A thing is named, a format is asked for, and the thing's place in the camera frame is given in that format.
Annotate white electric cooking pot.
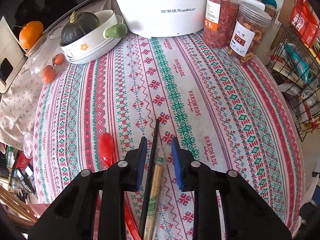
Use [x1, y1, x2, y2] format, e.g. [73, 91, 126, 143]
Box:
[109, 0, 266, 39]

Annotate wooden chopstick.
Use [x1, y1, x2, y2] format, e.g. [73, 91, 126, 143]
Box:
[0, 186, 38, 223]

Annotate bamboo chopsticks pair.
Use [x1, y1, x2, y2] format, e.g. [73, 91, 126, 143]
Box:
[143, 151, 164, 239]

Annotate tall jar red dried fruit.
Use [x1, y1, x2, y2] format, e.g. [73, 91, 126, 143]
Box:
[203, 0, 239, 48]

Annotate red plastic spoon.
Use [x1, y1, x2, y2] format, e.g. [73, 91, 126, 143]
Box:
[98, 133, 146, 239]

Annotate dark green squash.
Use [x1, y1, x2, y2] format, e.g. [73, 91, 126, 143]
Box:
[60, 11, 100, 47]

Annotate white ceramic bowl green handle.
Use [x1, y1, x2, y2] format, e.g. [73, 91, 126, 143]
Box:
[60, 10, 124, 64]

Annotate cream air fryer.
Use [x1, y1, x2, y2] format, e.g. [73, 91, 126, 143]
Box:
[0, 16, 26, 94]

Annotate pink plastic utensil basket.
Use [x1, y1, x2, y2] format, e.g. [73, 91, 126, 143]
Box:
[28, 203, 50, 218]

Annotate black chopstick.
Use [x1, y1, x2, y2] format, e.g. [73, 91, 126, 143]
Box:
[139, 118, 159, 239]

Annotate black wire storage rack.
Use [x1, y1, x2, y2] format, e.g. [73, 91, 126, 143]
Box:
[267, 25, 319, 141]

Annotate glass jar with tomatoes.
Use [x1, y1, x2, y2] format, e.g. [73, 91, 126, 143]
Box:
[26, 33, 68, 85]

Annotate short jar dried slices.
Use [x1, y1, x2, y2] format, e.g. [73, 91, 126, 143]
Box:
[227, 2, 272, 64]

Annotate patterned striped tablecloth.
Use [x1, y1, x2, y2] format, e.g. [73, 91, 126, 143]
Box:
[34, 33, 305, 239]

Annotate orange tangerine on jar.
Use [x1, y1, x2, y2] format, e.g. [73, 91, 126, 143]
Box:
[15, 21, 43, 50]

